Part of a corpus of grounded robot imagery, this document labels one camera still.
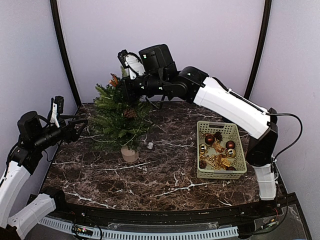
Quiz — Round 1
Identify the pale green plastic basket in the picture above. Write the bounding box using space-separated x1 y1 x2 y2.
196 121 247 180

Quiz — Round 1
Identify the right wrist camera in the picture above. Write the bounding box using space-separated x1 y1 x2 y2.
117 49 145 80

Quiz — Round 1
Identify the gold bauble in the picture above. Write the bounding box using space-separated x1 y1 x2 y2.
199 143 208 154
225 148 237 159

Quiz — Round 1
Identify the brown bauble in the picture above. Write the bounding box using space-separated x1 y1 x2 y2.
226 166 237 171
225 140 236 149
204 135 216 145

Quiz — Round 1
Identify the white cable duct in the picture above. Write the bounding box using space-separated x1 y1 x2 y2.
39 216 239 240

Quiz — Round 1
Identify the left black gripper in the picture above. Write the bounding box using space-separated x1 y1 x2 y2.
32 114 88 151

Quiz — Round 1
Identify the dark pine cone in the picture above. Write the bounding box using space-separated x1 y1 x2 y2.
123 108 137 119
213 131 223 142

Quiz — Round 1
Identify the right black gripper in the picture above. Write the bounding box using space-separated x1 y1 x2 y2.
115 72 166 101

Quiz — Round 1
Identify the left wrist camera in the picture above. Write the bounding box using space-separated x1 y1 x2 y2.
49 95 64 128

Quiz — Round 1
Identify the brown bauble front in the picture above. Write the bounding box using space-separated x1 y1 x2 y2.
226 166 237 171

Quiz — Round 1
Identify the gold bauble right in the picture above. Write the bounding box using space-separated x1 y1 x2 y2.
225 148 237 159

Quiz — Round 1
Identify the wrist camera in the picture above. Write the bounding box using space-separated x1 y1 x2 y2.
117 49 145 80
49 95 64 128

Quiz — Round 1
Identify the brown bauble right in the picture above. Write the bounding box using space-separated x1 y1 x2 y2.
225 140 236 149

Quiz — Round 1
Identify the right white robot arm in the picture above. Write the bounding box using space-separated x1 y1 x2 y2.
117 44 283 217

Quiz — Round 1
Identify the copper ribbon bow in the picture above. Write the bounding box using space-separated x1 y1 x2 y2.
109 73 121 88
212 142 227 154

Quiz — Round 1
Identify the brown bauble back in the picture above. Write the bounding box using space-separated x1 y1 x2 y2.
204 135 216 145

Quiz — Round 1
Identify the brown pine cone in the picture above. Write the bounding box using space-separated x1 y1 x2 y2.
199 160 207 169

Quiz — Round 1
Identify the round wooden tree base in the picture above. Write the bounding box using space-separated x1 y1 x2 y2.
121 145 139 163

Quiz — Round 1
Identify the small green christmas tree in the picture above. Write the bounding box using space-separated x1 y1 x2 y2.
91 83 153 151

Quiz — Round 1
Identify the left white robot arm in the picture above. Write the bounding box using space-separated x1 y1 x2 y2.
0 111 88 240

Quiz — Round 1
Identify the gold bauble left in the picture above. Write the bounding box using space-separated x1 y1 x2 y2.
199 143 208 154

